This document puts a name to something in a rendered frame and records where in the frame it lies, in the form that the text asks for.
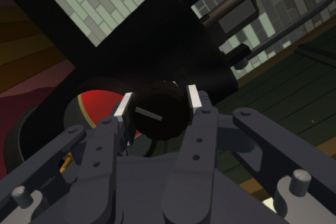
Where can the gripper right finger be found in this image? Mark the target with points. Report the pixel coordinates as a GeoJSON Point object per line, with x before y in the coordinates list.
{"type": "Point", "coordinates": [195, 150]}

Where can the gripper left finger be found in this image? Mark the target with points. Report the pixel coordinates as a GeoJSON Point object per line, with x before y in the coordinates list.
{"type": "Point", "coordinates": [101, 153]}

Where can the black wick knob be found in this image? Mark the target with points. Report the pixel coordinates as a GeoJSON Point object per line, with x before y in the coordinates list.
{"type": "Point", "coordinates": [160, 127]}

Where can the red lamp shade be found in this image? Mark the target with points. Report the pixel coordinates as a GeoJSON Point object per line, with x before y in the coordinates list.
{"type": "Point", "coordinates": [102, 106]}

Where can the black lamp body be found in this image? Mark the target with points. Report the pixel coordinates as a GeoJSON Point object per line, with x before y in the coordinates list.
{"type": "Point", "coordinates": [157, 45]}

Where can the black flat bar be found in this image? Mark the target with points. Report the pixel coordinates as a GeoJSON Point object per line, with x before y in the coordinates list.
{"type": "Point", "coordinates": [49, 16]}

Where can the dark green flat bar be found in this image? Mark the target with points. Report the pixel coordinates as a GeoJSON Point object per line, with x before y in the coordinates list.
{"type": "Point", "coordinates": [316, 52]}

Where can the small brass rod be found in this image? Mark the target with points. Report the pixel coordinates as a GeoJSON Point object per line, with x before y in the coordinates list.
{"type": "Point", "coordinates": [65, 165]}

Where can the black round rim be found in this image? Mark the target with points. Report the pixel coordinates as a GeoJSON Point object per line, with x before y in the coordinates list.
{"type": "Point", "coordinates": [13, 140]}

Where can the maroon mat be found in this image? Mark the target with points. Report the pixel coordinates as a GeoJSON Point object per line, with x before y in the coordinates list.
{"type": "Point", "coordinates": [28, 79]}

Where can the brown cylinder with grey label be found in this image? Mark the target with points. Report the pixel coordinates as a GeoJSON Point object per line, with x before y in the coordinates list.
{"type": "Point", "coordinates": [231, 14]}

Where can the grey bent pipe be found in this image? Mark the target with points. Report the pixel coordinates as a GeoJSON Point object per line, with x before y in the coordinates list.
{"type": "Point", "coordinates": [288, 26]}

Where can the black bracket with grey knob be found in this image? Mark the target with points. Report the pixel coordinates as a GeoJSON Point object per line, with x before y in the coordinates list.
{"type": "Point", "coordinates": [237, 52]}

